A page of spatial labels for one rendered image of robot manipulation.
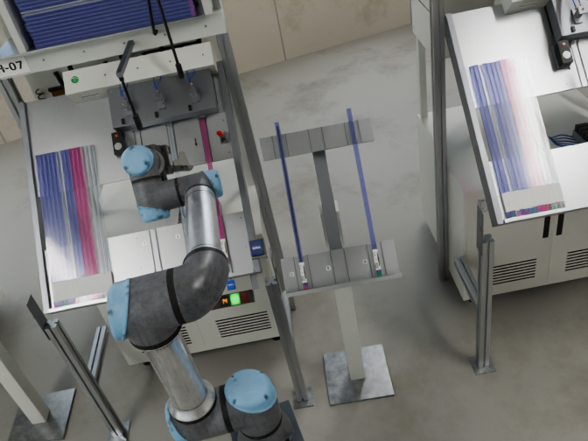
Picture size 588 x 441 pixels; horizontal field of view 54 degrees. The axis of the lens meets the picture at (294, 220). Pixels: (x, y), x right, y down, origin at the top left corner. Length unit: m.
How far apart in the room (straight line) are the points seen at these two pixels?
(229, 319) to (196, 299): 1.28
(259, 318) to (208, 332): 0.22
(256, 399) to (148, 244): 0.71
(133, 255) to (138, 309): 0.78
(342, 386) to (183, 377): 1.13
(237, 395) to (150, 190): 0.54
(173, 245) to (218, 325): 0.64
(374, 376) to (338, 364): 0.16
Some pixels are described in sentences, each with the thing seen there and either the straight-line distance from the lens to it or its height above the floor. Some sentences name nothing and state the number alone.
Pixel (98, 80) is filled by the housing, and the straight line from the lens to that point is 2.02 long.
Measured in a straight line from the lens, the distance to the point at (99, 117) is 2.07.
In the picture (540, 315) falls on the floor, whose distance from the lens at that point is 2.63.
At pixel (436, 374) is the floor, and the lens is 2.40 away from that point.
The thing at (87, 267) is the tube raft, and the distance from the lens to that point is 1.97.
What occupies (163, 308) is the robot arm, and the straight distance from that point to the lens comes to 1.15.
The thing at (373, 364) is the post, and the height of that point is 0.01.
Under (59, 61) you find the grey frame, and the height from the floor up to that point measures 1.33.
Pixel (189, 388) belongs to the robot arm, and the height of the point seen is 0.88.
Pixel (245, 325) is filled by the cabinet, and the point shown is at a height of 0.17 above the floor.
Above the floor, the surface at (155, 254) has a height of 0.80.
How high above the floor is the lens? 1.92
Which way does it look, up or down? 37 degrees down
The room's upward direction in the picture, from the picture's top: 12 degrees counter-clockwise
